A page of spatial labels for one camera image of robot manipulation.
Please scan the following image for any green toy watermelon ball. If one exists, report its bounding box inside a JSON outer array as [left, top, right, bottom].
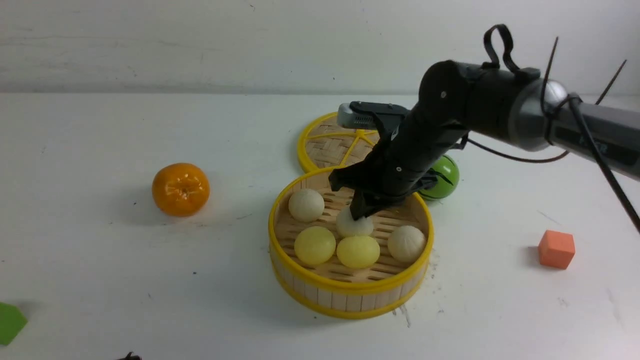
[[418, 154, 460, 201]]

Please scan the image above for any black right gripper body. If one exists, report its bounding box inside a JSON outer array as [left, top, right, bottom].
[[329, 145, 439, 203]]

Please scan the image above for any white bun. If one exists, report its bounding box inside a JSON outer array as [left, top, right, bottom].
[[335, 207, 375, 239], [387, 225, 427, 264], [288, 188, 325, 223]]

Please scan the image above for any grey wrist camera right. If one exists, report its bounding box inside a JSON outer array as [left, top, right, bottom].
[[336, 101, 410, 135]]

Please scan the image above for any orange toy tangerine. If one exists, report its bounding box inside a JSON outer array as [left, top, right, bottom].
[[151, 162, 211, 217]]

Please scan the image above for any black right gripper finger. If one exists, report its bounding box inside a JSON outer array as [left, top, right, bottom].
[[349, 189, 373, 221]]

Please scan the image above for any orange cube block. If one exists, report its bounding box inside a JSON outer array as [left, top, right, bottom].
[[537, 229, 576, 271]]

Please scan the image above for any woven bamboo steamer lid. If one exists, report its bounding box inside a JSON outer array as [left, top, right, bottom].
[[295, 112, 380, 173]]

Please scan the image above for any green block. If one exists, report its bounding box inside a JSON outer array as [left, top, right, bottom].
[[0, 302, 28, 346]]

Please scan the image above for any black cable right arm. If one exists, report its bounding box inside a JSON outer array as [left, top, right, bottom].
[[465, 24, 640, 236]]

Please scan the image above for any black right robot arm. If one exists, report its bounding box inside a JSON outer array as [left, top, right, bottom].
[[329, 60, 640, 224]]

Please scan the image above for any yellow bun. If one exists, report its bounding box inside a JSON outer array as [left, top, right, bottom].
[[336, 235, 381, 269], [294, 226, 337, 266]]

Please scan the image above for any bamboo steamer tray yellow rim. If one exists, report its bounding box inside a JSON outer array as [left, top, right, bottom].
[[268, 168, 435, 319]]

